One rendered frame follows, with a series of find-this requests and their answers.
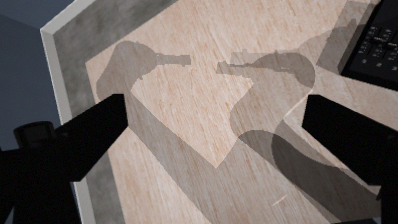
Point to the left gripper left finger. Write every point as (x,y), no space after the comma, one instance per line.
(48,160)

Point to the black lighting desk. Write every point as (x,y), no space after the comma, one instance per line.
(374,59)

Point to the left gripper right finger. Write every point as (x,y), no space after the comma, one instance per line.
(368,148)

